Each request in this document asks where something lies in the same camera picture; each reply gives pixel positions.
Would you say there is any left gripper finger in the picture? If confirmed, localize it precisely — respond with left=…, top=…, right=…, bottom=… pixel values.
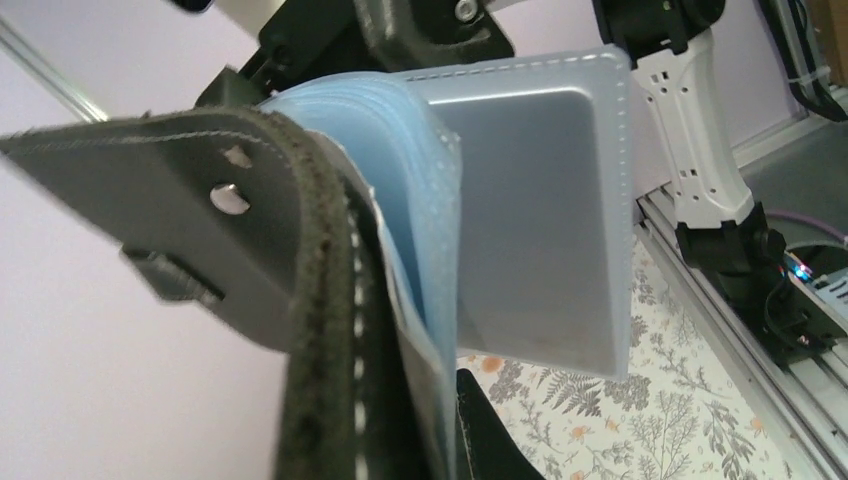
left=455, top=369, right=543, bottom=480

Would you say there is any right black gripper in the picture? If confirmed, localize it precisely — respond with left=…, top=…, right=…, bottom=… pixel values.
left=196, top=0, right=515, bottom=106

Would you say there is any black leather card holder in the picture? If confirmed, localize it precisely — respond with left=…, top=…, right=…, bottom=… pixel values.
left=0, top=44, right=634, bottom=480

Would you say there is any silver grey card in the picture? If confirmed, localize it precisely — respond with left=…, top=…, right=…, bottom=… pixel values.
left=433, top=89, right=629, bottom=378

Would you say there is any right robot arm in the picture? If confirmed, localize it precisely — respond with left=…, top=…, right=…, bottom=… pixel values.
left=199, top=1, right=846, bottom=367

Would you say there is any floral table mat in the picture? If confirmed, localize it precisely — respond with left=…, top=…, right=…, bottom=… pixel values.
left=459, top=242, right=795, bottom=479

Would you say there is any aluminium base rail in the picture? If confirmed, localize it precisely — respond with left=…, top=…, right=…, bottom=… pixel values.
left=635, top=188, right=847, bottom=479

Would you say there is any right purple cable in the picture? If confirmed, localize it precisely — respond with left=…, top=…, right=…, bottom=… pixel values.
left=781, top=210, right=848, bottom=246

